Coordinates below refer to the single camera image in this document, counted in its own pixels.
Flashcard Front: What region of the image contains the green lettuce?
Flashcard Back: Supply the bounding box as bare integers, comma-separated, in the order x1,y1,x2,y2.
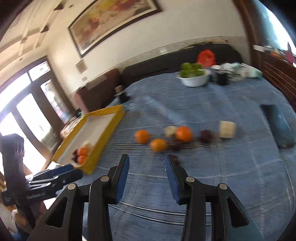
180,62,206,78

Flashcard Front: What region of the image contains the yellow cardboard tray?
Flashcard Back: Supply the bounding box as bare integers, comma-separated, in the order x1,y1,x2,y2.
53,104,126,175

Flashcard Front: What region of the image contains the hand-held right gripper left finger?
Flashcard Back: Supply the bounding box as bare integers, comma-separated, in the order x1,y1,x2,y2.
28,153,130,241

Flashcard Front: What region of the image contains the brown tiled window ledge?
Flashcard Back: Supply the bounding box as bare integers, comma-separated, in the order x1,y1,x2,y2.
253,44,296,107

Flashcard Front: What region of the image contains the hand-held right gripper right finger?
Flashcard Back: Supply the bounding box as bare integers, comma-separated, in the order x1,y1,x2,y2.
165,155,266,241

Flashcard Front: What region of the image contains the large peeled sugarcane chunk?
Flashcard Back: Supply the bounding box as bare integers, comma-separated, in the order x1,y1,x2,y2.
218,120,237,139

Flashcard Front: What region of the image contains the red plastic bag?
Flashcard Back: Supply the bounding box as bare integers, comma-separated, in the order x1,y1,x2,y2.
196,49,216,67

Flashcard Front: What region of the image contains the white bowl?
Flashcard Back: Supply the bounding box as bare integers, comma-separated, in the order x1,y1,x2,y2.
177,69,211,88

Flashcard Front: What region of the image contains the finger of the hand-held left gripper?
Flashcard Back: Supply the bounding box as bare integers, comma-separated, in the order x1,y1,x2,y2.
29,169,83,189
32,164,74,182

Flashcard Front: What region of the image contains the glass door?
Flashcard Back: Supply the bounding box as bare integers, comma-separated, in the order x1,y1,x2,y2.
0,59,77,167

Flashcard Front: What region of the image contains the framed wall painting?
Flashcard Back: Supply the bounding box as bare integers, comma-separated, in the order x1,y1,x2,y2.
68,0,163,58

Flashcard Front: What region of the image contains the small black motor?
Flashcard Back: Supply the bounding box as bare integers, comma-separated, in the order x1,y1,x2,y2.
117,85,130,103

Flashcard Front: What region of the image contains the brown bedside cabinet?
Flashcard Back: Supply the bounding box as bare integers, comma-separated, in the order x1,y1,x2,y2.
73,68,121,114

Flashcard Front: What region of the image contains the black cylindrical motor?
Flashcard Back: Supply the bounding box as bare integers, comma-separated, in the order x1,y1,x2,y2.
216,72,229,86

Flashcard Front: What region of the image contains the black smartphone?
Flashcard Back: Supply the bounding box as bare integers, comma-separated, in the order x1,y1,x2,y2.
260,104,293,149

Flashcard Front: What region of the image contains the white green cloth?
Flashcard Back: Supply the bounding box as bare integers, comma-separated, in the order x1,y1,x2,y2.
211,62,263,80

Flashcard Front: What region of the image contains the dark red apple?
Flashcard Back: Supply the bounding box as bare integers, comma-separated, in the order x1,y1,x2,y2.
200,130,216,143

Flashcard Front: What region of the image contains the person's left hand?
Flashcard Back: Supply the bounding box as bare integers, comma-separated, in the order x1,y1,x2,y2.
11,200,48,234

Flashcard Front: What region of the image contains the small wall plaque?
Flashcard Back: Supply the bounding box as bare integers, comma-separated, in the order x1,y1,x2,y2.
75,61,88,74

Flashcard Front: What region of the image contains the dark padded headboard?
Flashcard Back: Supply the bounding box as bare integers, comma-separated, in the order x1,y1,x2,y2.
122,44,243,81

